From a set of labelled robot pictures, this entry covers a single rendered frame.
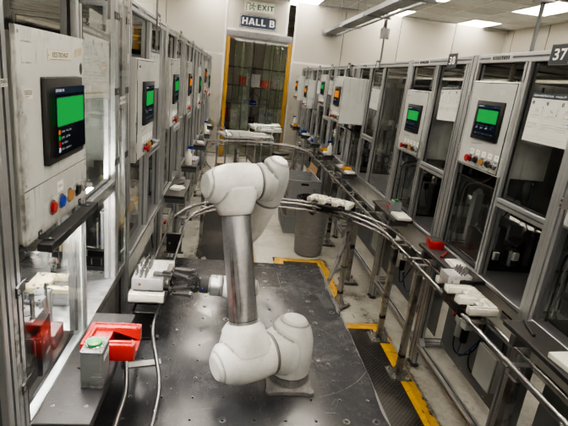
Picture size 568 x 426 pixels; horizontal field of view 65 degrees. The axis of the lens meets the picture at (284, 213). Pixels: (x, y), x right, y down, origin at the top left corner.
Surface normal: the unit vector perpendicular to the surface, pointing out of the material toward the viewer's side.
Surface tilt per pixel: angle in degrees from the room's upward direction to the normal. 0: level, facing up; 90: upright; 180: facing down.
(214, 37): 90
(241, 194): 78
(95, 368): 90
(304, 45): 90
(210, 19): 90
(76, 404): 0
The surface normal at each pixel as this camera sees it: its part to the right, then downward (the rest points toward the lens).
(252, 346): 0.47, -0.06
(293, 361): 0.50, 0.31
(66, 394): 0.11, -0.95
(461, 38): 0.11, 0.29
